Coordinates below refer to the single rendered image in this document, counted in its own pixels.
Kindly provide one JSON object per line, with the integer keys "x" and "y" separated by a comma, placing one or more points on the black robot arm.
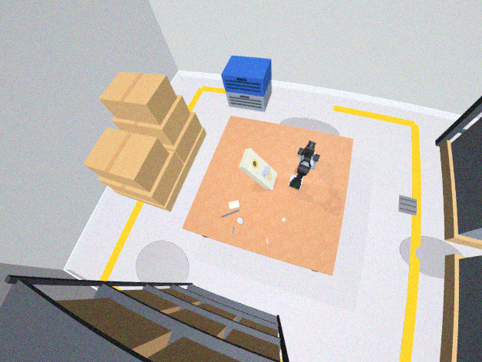
{"x": 303, "y": 170}

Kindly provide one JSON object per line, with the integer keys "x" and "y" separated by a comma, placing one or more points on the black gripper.
{"x": 316, "y": 157}

